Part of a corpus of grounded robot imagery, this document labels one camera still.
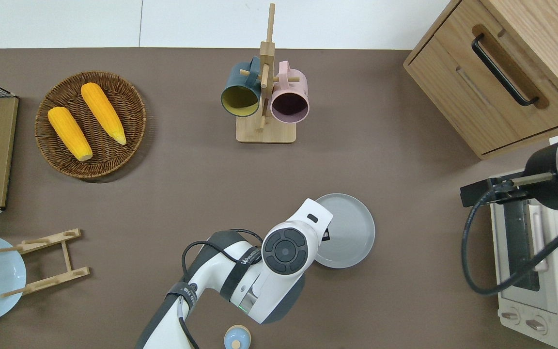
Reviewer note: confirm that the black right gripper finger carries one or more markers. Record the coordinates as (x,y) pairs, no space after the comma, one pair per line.
(510,197)
(475,194)

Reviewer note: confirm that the brown table mat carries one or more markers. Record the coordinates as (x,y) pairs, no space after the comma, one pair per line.
(187,184)

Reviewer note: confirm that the wooden plate rack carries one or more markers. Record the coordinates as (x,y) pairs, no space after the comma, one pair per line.
(56,237)

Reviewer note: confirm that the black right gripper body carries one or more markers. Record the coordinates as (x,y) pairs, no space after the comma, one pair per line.
(545,179)

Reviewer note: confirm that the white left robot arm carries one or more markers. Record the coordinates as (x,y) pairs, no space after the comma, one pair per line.
(279,286)

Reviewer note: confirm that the teal blue mug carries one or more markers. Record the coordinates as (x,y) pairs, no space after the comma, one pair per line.
(240,80)

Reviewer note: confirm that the brown wicker basket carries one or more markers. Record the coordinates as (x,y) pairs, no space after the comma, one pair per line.
(114,160)

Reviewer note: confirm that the gray round plate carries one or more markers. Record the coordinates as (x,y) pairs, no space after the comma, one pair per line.
(351,232)

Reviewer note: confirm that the light wooden drawer cabinet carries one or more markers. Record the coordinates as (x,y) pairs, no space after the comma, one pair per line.
(453,77)

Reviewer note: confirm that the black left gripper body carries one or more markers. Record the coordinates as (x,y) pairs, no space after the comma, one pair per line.
(325,235)

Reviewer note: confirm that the wooden mug rack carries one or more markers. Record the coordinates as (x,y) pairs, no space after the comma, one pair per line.
(265,131)

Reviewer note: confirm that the yellow corn cob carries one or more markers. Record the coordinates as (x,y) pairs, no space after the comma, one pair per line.
(69,133)
(103,113)

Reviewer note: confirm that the pink mug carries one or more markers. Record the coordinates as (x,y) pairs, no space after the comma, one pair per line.
(294,85)

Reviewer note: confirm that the white toaster oven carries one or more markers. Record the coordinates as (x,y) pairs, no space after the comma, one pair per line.
(557,303)

